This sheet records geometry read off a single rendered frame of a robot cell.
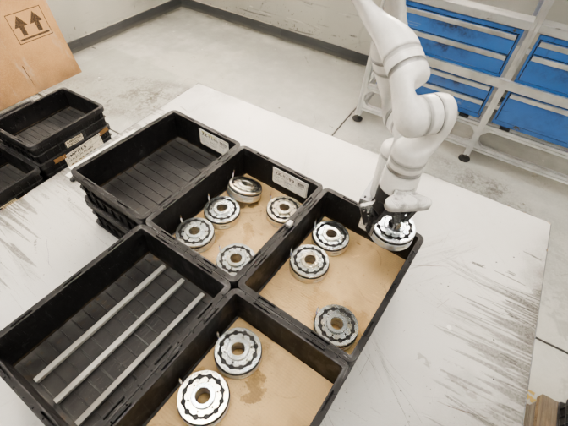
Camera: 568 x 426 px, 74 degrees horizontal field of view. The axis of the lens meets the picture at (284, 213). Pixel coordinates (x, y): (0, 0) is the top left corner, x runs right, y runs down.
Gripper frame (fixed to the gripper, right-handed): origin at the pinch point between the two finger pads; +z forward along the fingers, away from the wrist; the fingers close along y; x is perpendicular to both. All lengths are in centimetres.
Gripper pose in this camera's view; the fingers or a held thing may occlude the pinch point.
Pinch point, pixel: (380, 227)
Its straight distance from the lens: 91.0
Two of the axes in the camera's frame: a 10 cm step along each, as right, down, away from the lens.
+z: -0.5, 6.6, 7.5
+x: 1.0, 7.5, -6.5
